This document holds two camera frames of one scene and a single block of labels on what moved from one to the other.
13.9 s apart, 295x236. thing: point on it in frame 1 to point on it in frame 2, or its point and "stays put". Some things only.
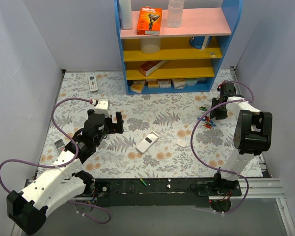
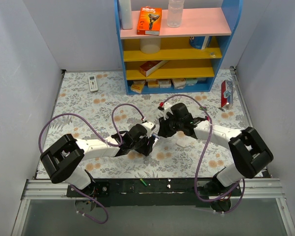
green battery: x=143 y=182 stays put
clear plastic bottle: x=174 y=13 stays put
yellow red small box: x=137 y=86 stays put
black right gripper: x=218 y=108 to x=163 y=128
